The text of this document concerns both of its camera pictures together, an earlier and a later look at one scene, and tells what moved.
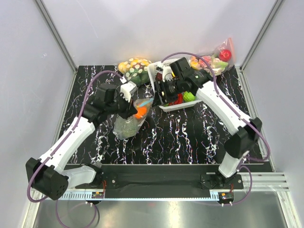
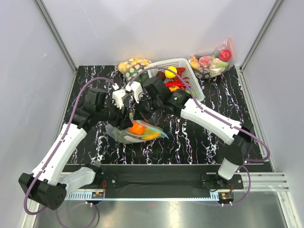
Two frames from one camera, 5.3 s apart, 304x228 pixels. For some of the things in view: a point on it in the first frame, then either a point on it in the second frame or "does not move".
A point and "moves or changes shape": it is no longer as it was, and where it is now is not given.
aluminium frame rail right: [273, 181] does not move
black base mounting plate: [169, 180] does not move
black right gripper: [160, 87] to [139, 112]
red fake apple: [225, 55] does not move
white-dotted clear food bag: [136, 71] does not move
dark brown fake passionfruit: [159, 76] does not move
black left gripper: [129, 110] to [122, 121]
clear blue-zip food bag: [124, 128] moves or changes shape
